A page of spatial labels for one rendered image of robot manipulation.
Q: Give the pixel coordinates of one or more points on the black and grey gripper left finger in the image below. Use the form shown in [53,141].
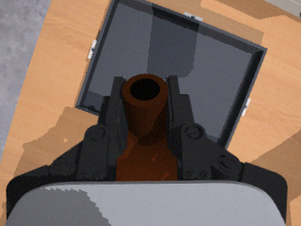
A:
[87,161]

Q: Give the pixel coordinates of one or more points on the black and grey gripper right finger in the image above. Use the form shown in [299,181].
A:
[199,158]

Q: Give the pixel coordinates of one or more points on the brown bottle with cream base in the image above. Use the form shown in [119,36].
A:
[146,157]

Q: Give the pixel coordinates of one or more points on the dark grey tray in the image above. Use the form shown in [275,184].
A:
[216,68]

